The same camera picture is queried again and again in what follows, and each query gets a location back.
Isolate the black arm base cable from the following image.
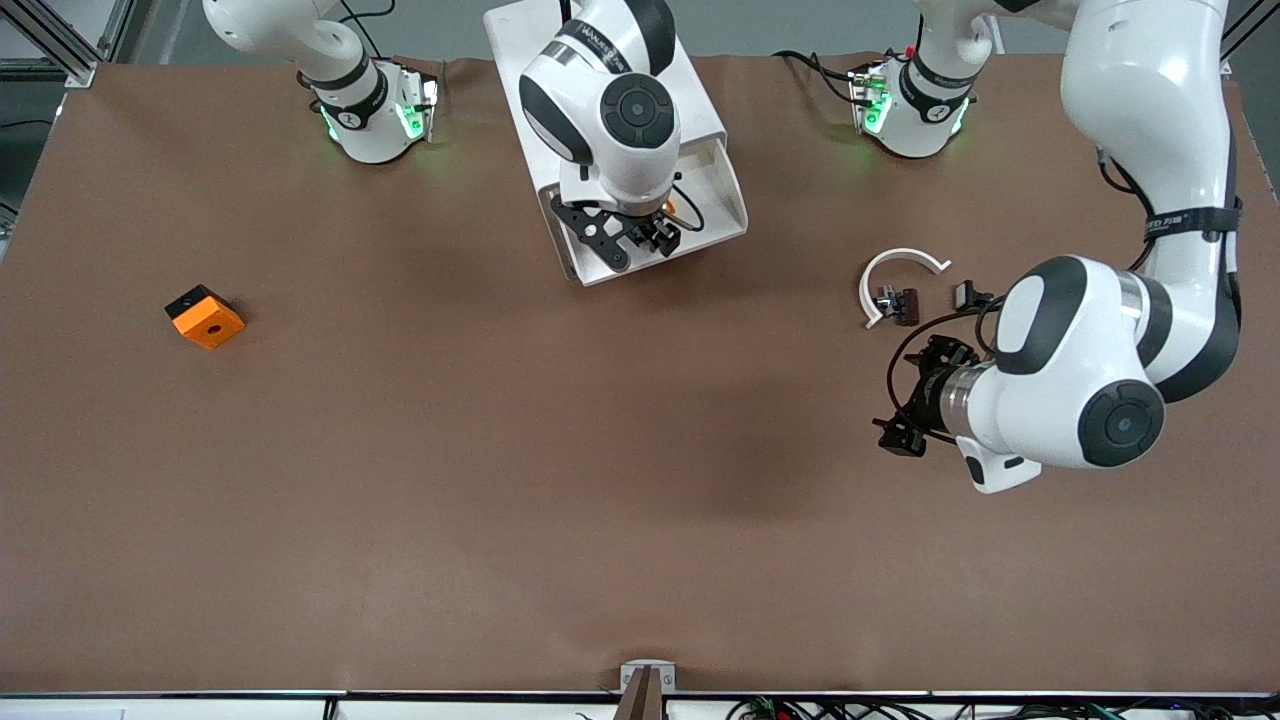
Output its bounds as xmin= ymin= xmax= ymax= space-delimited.
xmin=340 ymin=0 xmax=399 ymax=63
xmin=772 ymin=50 xmax=863 ymax=107

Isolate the black right arm base cable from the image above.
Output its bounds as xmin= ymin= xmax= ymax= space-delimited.
xmin=340 ymin=0 xmax=399 ymax=63

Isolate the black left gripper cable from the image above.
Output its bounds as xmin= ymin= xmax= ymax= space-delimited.
xmin=884 ymin=295 xmax=1003 ymax=443

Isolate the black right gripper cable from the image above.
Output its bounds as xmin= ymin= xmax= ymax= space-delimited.
xmin=666 ymin=183 xmax=708 ymax=234

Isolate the orange block with black cap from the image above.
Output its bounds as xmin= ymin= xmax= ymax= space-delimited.
xmin=165 ymin=284 xmax=246 ymax=351

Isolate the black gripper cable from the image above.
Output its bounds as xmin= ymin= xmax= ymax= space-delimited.
xmin=666 ymin=183 xmax=708 ymax=234
xmin=884 ymin=295 xmax=1003 ymax=443

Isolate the white C-shaped clamp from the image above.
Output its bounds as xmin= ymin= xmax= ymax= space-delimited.
xmin=858 ymin=247 xmax=953 ymax=331

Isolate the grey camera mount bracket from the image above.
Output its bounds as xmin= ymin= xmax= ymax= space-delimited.
xmin=612 ymin=660 xmax=679 ymax=720

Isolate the aluminium frame post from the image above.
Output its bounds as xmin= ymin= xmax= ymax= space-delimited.
xmin=0 ymin=0 xmax=137 ymax=91
xmin=1222 ymin=0 xmax=1280 ymax=63

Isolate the black left arm base cable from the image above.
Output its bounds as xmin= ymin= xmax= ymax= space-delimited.
xmin=772 ymin=50 xmax=863 ymax=107

